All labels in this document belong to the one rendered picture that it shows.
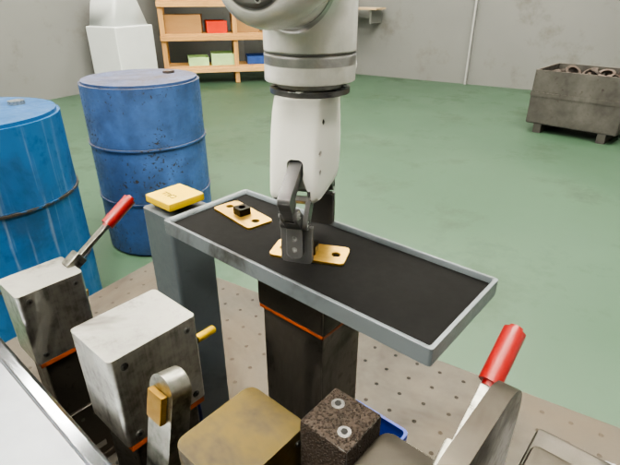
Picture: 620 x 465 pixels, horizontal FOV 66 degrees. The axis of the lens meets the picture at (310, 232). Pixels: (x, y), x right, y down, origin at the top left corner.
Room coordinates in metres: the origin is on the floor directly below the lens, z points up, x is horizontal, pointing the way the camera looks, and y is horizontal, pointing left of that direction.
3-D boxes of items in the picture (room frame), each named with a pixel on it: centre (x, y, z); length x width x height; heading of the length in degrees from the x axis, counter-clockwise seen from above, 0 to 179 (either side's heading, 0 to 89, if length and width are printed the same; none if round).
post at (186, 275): (0.63, 0.19, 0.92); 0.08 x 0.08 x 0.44; 49
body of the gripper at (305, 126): (0.46, 0.00, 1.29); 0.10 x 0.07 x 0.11; 164
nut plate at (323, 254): (0.46, 0.00, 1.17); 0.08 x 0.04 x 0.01; 74
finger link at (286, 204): (0.41, 0.01, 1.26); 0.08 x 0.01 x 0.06; 164
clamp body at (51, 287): (0.58, 0.37, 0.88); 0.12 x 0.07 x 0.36; 139
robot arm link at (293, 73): (0.46, 0.00, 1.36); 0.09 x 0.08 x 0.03; 164
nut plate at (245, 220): (0.56, 0.09, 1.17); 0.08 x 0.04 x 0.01; 41
